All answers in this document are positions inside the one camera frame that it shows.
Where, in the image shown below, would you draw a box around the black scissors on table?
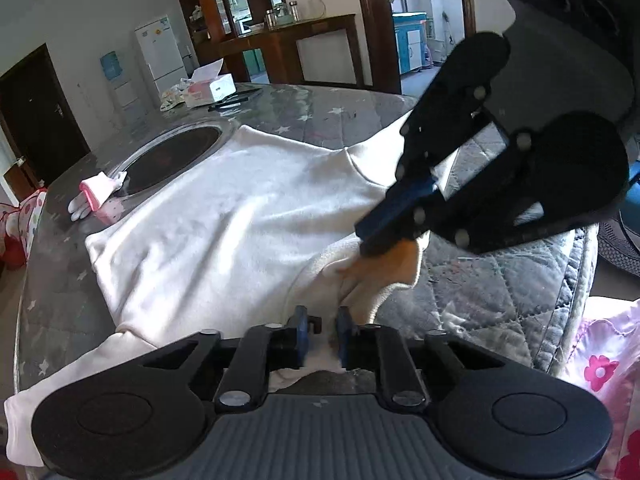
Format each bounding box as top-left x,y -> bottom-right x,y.
207,88 -> 262,112

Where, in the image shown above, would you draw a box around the dark wooden door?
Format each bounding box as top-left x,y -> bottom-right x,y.
1,44 -> 89,185

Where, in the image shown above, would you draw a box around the pink polka dot play tent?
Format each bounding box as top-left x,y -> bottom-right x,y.
0,188 -> 47,270

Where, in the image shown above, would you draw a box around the white refrigerator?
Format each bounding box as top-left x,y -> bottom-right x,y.
134,15 -> 188,104

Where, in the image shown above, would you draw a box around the pink floral cloth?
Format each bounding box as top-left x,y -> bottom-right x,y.
560,297 -> 640,479

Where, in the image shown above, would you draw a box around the white sweatshirt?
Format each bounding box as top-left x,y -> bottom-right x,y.
4,122 -> 426,467

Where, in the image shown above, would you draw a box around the white pink glove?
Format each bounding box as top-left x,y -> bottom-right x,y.
67,171 -> 127,222

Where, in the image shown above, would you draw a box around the grey star quilted mat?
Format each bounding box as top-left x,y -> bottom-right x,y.
13,86 -> 598,390

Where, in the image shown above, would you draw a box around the white tissue box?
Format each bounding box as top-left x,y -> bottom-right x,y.
182,58 -> 236,108

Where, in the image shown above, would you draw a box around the black round table inset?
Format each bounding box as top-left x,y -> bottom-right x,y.
116,125 -> 222,197

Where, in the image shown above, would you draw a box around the blue water dispenser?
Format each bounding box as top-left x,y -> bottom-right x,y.
100,51 -> 145,127

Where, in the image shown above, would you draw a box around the dark wooden sideboard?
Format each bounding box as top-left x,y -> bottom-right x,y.
213,14 -> 366,89

